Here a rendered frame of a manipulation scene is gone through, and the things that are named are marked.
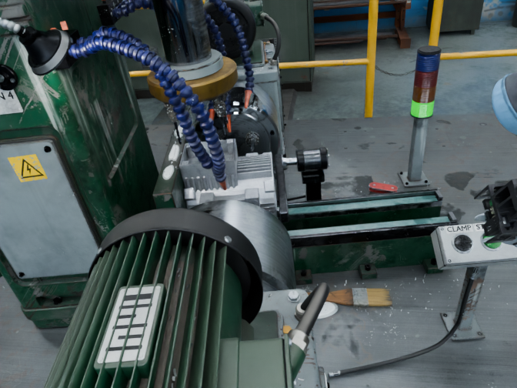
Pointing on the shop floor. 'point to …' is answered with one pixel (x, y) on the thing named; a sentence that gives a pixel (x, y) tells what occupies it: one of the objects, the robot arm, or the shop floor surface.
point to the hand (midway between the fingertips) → (503, 232)
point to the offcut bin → (458, 15)
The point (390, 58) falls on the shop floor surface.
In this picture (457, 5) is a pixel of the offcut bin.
